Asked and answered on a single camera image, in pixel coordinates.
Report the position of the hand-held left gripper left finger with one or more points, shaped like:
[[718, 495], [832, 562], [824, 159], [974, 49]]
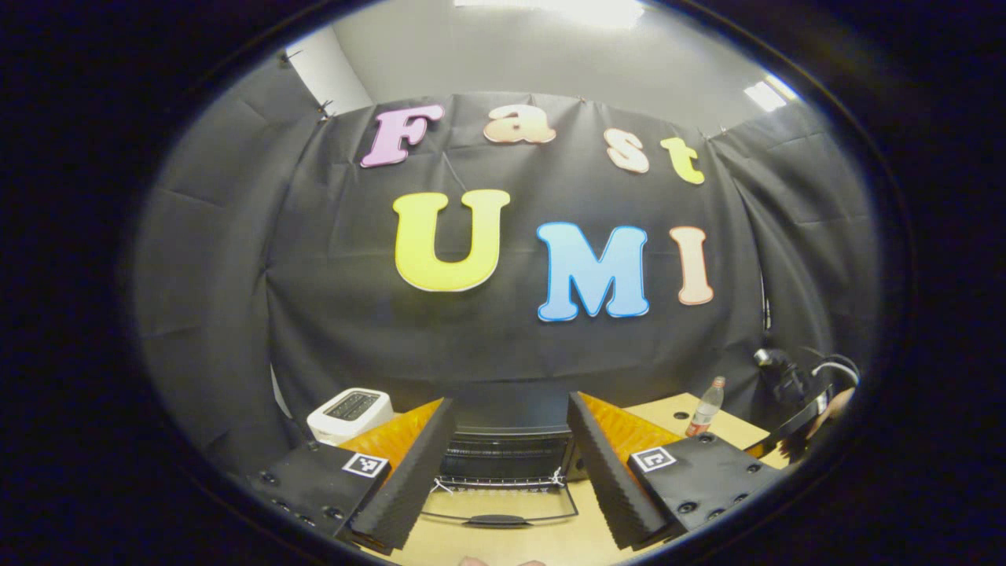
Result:
[[416, 472]]

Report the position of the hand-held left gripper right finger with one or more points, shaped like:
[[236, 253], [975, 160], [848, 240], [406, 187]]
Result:
[[605, 472]]

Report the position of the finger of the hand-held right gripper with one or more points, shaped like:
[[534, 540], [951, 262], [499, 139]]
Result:
[[790, 424]]

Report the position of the black electric oven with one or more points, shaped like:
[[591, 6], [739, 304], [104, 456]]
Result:
[[507, 456]]

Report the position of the clear plastic water bottle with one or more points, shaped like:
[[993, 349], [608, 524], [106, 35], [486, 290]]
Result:
[[706, 409]]

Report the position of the white toaster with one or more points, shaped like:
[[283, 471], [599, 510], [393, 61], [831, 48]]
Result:
[[350, 413]]

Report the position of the small ceiling light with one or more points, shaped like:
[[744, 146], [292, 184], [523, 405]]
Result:
[[766, 96]]

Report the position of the large ceiling light panel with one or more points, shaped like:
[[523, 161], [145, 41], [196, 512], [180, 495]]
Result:
[[558, 9]]

